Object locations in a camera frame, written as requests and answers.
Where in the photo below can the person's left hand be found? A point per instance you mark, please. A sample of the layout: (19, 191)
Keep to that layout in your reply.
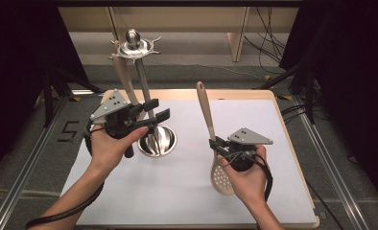
(108, 150)

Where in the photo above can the aluminium floor rail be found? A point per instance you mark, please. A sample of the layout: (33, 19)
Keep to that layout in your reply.
(331, 166)
(20, 188)

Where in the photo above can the person's right hand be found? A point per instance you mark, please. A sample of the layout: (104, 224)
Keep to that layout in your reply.
(249, 182)

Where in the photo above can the light wooden furniture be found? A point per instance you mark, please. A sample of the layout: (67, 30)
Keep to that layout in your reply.
(177, 19)

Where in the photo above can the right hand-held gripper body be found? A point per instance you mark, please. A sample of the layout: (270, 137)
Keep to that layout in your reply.
(248, 137)

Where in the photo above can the white table cloth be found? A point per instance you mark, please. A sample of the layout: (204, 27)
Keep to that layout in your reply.
(177, 179)

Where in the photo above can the black curtain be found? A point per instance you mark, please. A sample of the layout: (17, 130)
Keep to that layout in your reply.
(363, 64)
(11, 64)

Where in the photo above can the steel utensil rack stand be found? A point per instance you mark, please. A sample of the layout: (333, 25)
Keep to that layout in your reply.
(142, 80)

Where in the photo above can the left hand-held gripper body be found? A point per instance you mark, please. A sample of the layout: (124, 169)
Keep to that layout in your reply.
(113, 105)

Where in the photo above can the black metal stand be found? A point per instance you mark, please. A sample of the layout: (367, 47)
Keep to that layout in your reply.
(48, 102)
(310, 102)

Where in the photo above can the beige spatula turner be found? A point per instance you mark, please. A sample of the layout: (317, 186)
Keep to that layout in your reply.
(132, 96)

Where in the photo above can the beige slotted spoon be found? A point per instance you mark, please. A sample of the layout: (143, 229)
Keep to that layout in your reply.
(206, 108)

